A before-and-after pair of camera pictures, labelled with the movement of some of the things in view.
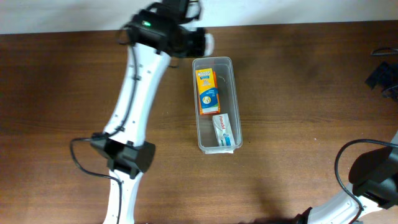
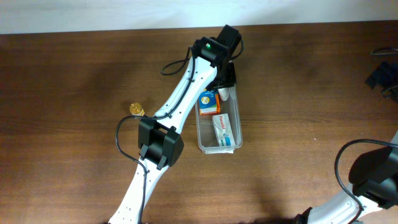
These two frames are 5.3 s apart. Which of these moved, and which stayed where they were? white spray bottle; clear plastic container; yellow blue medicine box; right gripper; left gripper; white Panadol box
Moved: white spray bottle; left gripper
Stayed: clear plastic container; white Panadol box; yellow blue medicine box; right gripper
